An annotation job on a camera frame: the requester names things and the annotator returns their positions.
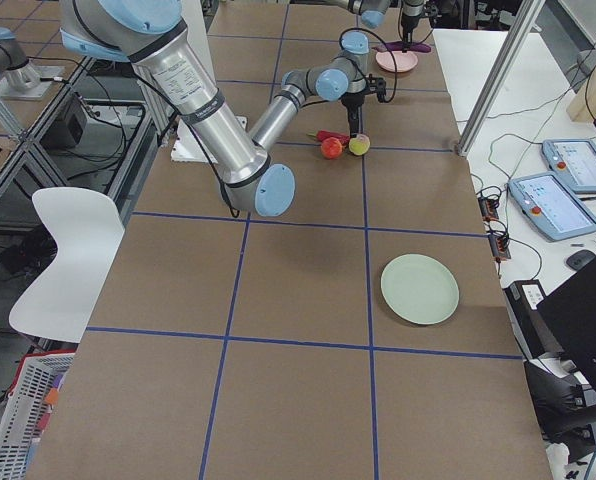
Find pink plate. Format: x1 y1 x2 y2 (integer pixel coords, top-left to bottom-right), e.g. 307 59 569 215
375 51 419 73

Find far blue teach pendant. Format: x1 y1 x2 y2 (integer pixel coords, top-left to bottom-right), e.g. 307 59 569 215
542 139 596 194

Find black power box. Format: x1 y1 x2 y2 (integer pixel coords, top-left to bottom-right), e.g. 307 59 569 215
504 280 564 359

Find brown table mat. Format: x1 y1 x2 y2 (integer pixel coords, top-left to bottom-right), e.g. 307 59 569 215
25 4 554 480

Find black computer mouse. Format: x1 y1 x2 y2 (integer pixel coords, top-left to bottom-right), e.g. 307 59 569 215
565 249 596 271

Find near blue teach pendant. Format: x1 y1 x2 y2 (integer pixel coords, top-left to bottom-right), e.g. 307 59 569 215
508 172 596 241

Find green pink peach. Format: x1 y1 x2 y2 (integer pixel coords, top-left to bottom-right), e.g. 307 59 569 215
348 134 371 156

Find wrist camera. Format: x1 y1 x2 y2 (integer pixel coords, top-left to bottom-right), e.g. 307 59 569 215
366 74 387 103

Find white chair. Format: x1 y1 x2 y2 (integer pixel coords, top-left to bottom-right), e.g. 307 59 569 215
9 187 124 343

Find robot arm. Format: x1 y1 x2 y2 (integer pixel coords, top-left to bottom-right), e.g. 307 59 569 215
326 0 425 36
60 1 369 217

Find black monitor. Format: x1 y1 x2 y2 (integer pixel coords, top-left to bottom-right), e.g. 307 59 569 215
537 257 596 391

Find blue teach pendant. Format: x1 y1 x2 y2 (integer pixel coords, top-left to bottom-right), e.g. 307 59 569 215
508 172 596 241
542 139 596 194

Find purple eggplant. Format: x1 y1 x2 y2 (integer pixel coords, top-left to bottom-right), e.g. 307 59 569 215
372 41 432 53

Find green plate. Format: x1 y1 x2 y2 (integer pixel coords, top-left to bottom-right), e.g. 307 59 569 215
380 254 460 326

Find red white plastic basket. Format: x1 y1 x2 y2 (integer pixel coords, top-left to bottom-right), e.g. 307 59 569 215
0 350 75 479

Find aluminium frame post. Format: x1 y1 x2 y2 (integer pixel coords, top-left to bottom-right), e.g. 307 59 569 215
456 0 545 157

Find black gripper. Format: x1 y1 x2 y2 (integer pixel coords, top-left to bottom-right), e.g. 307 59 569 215
400 14 418 35
341 92 364 138

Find red chili pepper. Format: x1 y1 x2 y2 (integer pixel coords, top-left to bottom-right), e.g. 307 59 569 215
307 130 350 146

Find red pomegranate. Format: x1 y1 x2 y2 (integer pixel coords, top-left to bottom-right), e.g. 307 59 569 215
320 137 344 160

